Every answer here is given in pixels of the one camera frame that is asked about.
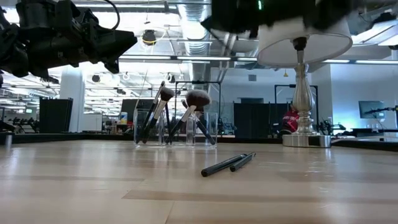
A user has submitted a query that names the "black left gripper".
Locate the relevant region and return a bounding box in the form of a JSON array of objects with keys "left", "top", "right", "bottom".
[{"left": 17, "top": 1, "right": 138, "bottom": 78}]

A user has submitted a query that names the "dark wall screen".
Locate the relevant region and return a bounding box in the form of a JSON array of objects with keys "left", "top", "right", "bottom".
[{"left": 358, "top": 100, "right": 386, "bottom": 119}]

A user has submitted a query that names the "white shade silver table lamp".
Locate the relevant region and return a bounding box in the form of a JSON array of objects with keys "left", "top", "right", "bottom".
[{"left": 257, "top": 15, "right": 354, "bottom": 149}]

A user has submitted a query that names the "black panel stack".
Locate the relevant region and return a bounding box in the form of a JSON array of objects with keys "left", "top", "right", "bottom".
[{"left": 39, "top": 97, "right": 74, "bottom": 134}]

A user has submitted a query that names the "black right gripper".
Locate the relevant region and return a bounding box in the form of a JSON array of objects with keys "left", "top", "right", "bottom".
[{"left": 201, "top": 0, "right": 312, "bottom": 38}]

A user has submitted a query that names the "black room partition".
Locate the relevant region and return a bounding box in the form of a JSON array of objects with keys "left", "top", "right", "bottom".
[{"left": 233, "top": 98, "right": 292, "bottom": 139}]

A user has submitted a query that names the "person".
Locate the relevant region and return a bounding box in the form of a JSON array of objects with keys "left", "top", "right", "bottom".
[{"left": 281, "top": 105, "right": 300, "bottom": 134}]

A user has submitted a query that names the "dark computer monitor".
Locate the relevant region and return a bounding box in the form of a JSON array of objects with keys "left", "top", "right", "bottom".
[{"left": 120, "top": 98, "right": 159, "bottom": 127}]

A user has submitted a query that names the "clear acrylic brush organizer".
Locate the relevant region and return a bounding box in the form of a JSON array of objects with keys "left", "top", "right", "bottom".
[{"left": 133, "top": 108, "right": 218, "bottom": 147}]

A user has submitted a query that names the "fluffy round-head makeup brush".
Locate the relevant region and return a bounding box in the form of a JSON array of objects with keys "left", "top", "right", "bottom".
[{"left": 142, "top": 86, "right": 176, "bottom": 144}]

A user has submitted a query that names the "black ceiling camera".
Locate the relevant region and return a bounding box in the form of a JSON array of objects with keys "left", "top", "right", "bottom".
[{"left": 141, "top": 29, "right": 158, "bottom": 47}]

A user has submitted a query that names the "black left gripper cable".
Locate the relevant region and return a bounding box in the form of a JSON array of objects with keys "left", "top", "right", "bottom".
[{"left": 104, "top": 0, "right": 121, "bottom": 31}]

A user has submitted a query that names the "black fan makeup brush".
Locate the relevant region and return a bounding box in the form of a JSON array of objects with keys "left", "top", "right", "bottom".
[{"left": 164, "top": 89, "right": 212, "bottom": 144}]

